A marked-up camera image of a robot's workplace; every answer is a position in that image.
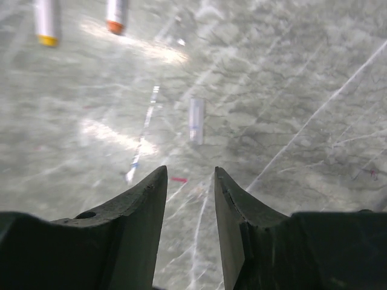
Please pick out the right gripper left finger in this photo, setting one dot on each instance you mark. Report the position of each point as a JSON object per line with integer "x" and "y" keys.
{"x": 112, "y": 246}

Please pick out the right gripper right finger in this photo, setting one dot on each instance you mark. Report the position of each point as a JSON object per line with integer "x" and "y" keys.
{"x": 264, "y": 249}

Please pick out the white marker orange tip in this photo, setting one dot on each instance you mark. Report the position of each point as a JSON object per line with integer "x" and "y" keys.
{"x": 116, "y": 15}

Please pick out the white marker yellow tip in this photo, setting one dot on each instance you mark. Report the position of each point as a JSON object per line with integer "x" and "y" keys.
{"x": 47, "y": 22}

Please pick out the clear pen cap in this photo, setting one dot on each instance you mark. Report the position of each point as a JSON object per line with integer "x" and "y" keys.
{"x": 196, "y": 120}

